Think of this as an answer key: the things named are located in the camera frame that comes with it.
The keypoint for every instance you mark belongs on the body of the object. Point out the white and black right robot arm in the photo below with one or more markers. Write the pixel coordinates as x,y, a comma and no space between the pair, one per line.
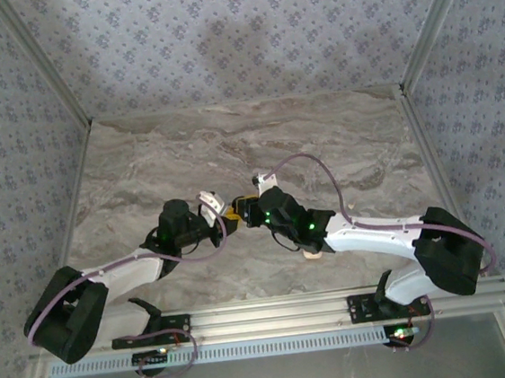
375,235

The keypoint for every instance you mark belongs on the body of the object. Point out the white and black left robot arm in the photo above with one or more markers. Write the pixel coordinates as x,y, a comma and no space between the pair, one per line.
126,272

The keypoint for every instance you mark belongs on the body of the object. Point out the small white scrap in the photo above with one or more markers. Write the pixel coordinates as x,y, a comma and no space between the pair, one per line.
353,206

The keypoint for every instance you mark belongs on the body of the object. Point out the left black controller board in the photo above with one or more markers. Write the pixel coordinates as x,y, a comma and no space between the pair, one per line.
150,357

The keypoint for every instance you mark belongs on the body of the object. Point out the black controller board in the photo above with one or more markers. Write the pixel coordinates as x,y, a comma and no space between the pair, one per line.
150,357
401,332

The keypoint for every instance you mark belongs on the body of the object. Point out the right black controller board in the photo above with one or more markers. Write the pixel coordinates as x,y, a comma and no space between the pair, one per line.
401,332

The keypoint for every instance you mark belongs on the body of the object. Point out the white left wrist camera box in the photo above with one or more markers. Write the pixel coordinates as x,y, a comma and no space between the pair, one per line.
210,200

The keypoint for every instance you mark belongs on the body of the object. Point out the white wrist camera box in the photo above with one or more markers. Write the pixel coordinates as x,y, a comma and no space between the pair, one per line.
210,200
263,183

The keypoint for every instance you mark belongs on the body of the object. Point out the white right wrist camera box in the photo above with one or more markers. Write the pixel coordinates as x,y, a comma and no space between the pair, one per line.
263,183

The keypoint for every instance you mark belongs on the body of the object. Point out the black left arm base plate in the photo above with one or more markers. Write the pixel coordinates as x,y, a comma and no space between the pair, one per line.
180,320

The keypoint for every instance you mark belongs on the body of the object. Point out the aluminium mounting rail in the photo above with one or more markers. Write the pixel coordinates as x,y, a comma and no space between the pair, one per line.
270,315

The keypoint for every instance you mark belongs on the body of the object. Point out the aluminium side rail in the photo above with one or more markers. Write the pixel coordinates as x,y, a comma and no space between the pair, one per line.
76,171
442,178

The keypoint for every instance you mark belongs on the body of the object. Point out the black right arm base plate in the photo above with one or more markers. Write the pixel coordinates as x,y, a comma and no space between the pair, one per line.
360,311

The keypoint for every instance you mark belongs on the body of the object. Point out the aluminium corner post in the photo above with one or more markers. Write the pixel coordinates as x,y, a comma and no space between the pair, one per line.
46,61
433,21

